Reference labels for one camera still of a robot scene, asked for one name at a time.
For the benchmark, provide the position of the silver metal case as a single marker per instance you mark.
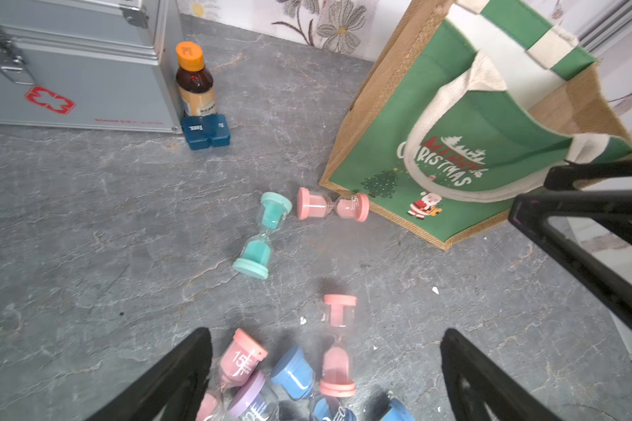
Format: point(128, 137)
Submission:
point(107, 65)

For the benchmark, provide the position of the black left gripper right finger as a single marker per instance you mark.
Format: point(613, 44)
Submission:
point(479, 390)

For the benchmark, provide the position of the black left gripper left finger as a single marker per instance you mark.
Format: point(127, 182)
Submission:
point(173, 389)

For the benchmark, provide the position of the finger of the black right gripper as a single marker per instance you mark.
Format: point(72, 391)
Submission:
point(530, 215)
point(563, 178)

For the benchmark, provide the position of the green burlap canvas bag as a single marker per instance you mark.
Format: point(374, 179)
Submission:
point(469, 105)

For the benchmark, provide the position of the blue pill organizer box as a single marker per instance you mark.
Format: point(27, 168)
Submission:
point(202, 132)

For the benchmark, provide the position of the teal hourglass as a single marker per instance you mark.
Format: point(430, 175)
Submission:
point(255, 257)

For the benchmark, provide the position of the brown bottle orange cap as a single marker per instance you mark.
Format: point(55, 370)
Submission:
point(194, 81)

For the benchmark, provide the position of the pink hourglass near bag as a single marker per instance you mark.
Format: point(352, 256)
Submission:
point(317, 206)

